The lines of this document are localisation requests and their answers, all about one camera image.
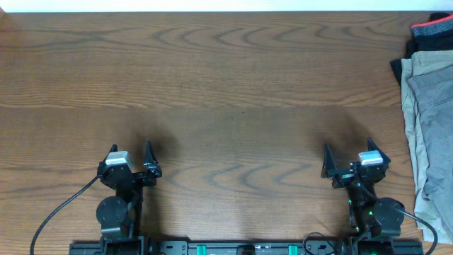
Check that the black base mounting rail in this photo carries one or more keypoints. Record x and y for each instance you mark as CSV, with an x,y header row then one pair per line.
x,y
179,247

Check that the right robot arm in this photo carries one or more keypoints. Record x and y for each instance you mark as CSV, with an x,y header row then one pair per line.
x,y
377,221

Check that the dark garment red trim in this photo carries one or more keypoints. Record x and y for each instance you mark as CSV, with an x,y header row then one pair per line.
x,y
434,35

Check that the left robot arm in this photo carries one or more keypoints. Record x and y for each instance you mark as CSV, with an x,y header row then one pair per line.
x,y
120,214

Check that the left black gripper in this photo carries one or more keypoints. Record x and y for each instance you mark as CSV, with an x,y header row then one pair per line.
x,y
153,172

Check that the grey shorts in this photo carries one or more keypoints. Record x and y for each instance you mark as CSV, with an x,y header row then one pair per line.
x,y
433,93

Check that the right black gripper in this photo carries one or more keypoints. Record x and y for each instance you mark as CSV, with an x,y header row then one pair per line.
x,y
330,171

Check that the beige folded shorts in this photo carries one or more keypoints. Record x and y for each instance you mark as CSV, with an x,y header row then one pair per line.
x,y
422,62

